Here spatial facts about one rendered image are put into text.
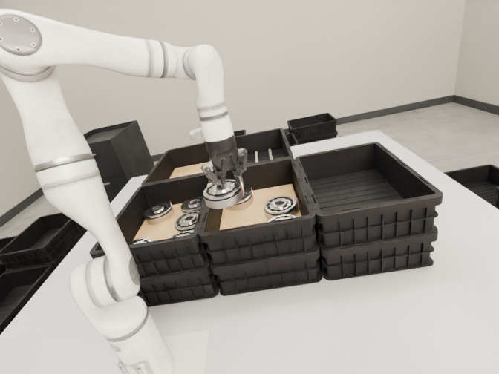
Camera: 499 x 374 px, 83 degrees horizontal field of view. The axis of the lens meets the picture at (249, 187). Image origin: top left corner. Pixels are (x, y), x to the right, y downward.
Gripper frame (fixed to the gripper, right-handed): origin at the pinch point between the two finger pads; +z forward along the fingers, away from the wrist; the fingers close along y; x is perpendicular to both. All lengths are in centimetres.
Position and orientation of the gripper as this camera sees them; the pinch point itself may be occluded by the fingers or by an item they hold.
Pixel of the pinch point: (232, 185)
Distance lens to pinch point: 76.5
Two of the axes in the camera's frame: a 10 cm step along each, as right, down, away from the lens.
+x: -6.3, -2.3, 7.4
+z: 2.0, 8.7, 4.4
